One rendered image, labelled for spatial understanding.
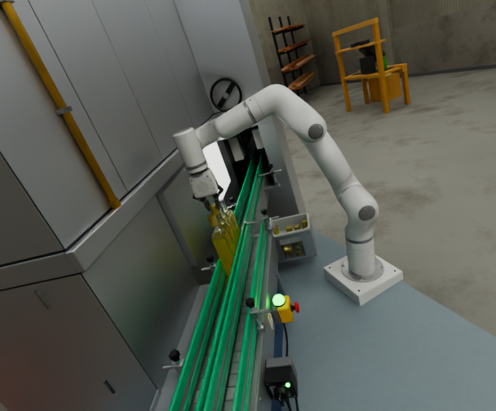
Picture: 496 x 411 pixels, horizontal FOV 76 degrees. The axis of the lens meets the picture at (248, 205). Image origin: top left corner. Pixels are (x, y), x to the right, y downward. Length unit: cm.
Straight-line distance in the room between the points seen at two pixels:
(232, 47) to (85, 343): 178
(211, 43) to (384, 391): 198
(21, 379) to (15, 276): 45
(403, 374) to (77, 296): 104
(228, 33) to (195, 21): 21
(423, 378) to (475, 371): 15
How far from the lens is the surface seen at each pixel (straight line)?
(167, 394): 110
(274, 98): 115
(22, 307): 106
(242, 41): 219
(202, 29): 223
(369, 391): 127
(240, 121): 115
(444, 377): 131
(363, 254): 148
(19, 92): 90
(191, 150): 119
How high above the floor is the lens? 182
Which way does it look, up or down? 24 degrees down
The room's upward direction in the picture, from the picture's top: 20 degrees counter-clockwise
